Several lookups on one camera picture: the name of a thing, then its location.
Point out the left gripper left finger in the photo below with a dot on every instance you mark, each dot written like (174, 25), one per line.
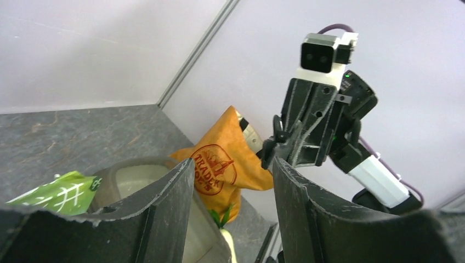
(31, 234)

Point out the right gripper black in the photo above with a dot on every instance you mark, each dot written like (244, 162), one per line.
(311, 114)

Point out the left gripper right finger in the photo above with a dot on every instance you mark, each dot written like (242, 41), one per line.
(319, 226)

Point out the black bag clip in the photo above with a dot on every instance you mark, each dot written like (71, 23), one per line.
(272, 143)

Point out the green litter bag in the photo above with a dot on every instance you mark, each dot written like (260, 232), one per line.
(69, 194)

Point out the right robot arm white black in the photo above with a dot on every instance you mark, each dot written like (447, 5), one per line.
(383, 190)

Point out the grey plastic litter box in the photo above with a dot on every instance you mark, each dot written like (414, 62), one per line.
(145, 181)

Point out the white radish toy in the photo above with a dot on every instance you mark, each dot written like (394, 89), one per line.
(220, 223)

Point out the orange tote bag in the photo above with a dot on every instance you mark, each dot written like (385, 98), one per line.
(227, 160)

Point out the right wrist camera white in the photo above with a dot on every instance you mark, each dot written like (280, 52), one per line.
(323, 58)

